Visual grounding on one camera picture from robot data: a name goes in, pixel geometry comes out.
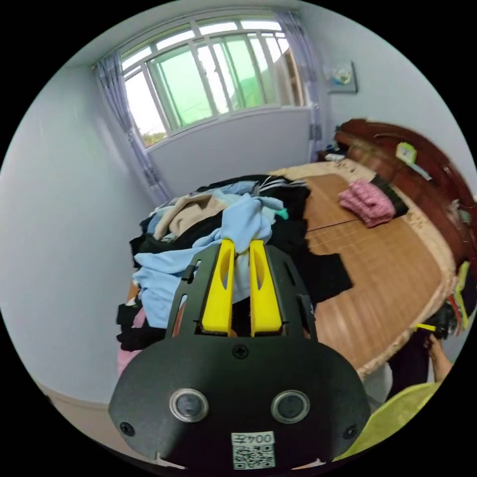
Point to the person's right hand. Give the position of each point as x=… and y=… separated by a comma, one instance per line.
x=439, y=354

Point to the bed with woven mat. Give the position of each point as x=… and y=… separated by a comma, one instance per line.
x=376, y=268

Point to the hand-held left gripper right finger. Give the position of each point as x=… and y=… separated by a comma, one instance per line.
x=264, y=294

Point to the light blue short sleeve shirt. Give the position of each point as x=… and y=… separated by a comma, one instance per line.
x=164, y=275

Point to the purple patterned curtain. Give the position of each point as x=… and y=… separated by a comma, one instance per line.
x=303, y=63
x=125, y=123

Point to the folded black garment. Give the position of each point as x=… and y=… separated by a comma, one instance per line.
x=392, y=196

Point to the dark wooden bedside table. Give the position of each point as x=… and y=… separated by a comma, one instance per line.
x=329, y=154

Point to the wall picture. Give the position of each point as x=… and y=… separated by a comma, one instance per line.
x=341, y=76

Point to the window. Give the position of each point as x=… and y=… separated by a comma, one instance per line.
x=208, y=74

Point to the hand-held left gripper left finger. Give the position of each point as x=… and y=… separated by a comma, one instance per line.
x=219, y=290

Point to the small green alarm clock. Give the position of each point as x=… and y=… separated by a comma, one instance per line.
x=405, y=152

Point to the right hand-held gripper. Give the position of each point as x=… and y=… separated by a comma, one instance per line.
x=444, y=320

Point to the folded pink sweater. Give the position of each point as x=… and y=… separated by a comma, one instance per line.
x=367, y=204

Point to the pile of clothes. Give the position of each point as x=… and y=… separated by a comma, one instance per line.
x=193, y=210

